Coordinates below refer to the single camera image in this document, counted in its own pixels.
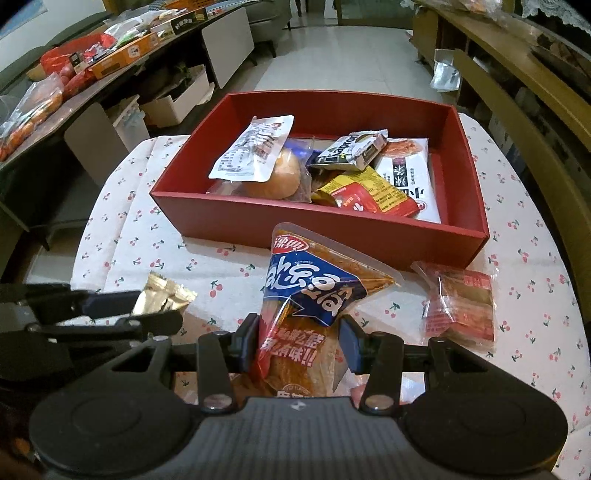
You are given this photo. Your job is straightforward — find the black television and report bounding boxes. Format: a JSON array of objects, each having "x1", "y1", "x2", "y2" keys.
[{"x1": 530, "y1": 28, "x2": 591, "y2": 92}]

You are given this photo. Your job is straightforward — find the clear bread bun packet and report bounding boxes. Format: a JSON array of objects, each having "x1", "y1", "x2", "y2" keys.
[{"x1": 209, "y1": 148, "x2": 313, "y2": 203}]

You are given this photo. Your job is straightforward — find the small gold brown packet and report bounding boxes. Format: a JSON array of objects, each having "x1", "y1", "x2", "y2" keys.
[{"x1": 131, "y1": 272, "x2": 199, "y2": 319}]

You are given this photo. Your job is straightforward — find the white sausage packet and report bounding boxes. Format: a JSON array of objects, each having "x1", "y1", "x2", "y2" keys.
[{"x1": 208, "y1": 115, "x2": 295, "y2": 182}]

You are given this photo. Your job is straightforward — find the grey sofa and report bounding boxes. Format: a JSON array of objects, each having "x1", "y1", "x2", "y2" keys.
[{"x1": 242, "y1": 0, "x2": 293, "y2": 45}]

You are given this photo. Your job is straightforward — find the red plastic bag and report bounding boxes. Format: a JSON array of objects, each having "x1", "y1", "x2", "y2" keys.
[{"x1": 40, "y1": 32, "x2": 116, "y2": 78}]

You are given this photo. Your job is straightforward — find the orange packet with blue label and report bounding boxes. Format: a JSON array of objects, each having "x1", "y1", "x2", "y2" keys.
[{"x1": 252, "y1": 222, "x2": 398, "y2": 398}]

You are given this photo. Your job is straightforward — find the black flat box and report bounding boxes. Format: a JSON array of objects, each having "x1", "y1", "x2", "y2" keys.
[{"x1": 161, "y1": 6, "x2": 209, "y2": 41}]

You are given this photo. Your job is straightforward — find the cherry print tablecloth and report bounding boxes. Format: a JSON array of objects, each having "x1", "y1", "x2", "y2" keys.
[{"x1": 25, "y1": 113, "x2": 591, "y2": 476}]

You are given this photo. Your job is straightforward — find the clear storage bin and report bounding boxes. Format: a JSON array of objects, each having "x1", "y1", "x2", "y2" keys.
[{"x1": 108, "y1": 94, "x2": 151, "y2": 149}]

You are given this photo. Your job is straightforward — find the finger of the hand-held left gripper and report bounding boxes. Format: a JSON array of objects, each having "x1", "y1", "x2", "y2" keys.
[
  {"x1": 27, "y1": 285, "x2": 142, "y2": 320},
  {"x1": 28, "y1": 308, "x2": 184, "y2": 346}
]

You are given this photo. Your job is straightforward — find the orange flat box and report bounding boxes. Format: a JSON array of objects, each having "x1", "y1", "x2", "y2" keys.
[{"x1": 87, "y1": 31, "x2": 161, "y2": 80}]

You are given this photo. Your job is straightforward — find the wooden television stand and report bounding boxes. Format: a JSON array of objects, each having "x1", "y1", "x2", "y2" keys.
[{"x1": 410, "y1": 0, "x2": 591, "y2": 305}]

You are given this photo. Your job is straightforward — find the red cardboard box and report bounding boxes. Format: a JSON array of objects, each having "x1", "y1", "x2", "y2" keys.
[{"x1": 149, "y1": 90, "x2": 491, "y2": 272}]

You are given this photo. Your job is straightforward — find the white plastic bag on floor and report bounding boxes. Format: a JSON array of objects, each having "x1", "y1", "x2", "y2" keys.
[{"x1": 431, "y1": 48, "x2": 463, "y2": 92}]

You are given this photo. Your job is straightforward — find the red yellow snack packet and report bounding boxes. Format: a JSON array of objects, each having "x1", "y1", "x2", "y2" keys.
[{"x1": 311, "y1": 165, "x2": 421, "y2": 219}]

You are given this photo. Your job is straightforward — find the clear packet of red snacks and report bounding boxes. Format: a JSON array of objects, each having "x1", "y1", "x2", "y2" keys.
[{"x1": 410, "y1": 260, "x2": 496, "y2": 354}]

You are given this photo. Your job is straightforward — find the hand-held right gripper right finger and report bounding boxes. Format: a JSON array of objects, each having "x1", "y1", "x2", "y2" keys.
[{"x1": 338, "y1": 315, "x2": 497, "y2": 415}]

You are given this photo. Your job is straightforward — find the white bread packet black stripe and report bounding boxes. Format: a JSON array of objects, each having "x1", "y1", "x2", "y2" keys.
[{"x1": 373, "y1": 137, "x2": 443, "y2": 225}]

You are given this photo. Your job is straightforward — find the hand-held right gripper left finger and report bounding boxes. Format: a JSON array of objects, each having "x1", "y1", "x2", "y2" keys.
[{"x1": 97, "y1": 313, "x2": 260, "y2": 413}]

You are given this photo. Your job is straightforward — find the clear bag of oranges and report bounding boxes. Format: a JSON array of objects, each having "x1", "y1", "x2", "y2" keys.
[{"x1": 0, "y1": 73, "x2": 65, "y2": 161}]

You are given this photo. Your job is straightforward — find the dark long side table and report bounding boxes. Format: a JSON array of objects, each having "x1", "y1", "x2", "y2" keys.
[{"x1": 0, "y1": 4, "x2": 256, "y2": 241}]

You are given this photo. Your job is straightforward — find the bag of red apples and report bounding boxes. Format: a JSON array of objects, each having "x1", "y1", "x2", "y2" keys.
[{"x1": 59, "y1": 64, "x2": 94, "y2": 99}]

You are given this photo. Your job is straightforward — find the white cardboard box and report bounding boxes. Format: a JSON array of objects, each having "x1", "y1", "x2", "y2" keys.
[{"x1": 140, "y1": 65, "x2": 212, "y2": 127}]

